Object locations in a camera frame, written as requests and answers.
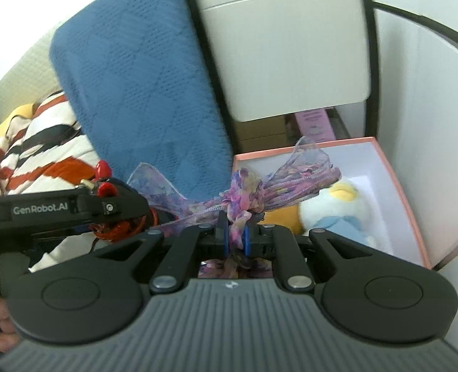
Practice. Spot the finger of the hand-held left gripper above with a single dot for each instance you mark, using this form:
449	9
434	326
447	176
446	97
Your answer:
124	205

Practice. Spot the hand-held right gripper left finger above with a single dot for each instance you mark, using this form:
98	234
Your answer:
223	238

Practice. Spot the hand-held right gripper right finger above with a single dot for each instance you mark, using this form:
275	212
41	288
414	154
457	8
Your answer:
247	242

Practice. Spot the brown plush toy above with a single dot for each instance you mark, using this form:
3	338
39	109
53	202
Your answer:
283	217

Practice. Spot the purple floral scarf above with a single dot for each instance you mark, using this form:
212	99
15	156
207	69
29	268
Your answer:
244	195

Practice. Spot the white and blue bird plush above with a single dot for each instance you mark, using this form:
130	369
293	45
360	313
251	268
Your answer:
330	211

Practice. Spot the pink cardboard box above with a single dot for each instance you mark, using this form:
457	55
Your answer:
372	162

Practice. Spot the striped fleece blanket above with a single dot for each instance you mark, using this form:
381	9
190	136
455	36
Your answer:
54	139

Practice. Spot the brown cardboard box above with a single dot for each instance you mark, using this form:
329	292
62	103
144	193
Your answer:
264	135

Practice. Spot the blue cushioned chair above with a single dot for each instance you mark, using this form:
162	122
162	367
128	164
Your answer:
136	77

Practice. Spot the pink printed carton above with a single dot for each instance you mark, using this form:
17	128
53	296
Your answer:
315	124

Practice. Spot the cream quilted pillow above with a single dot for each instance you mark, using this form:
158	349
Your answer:
23	73

